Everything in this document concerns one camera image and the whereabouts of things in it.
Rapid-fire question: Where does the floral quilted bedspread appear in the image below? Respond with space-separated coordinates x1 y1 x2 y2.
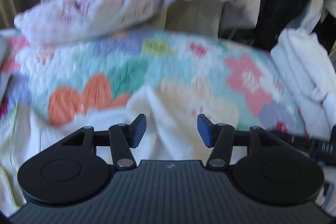
1 29 305 135

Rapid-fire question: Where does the cream knit baby cardigan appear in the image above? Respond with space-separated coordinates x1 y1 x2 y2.
0 84 242 217

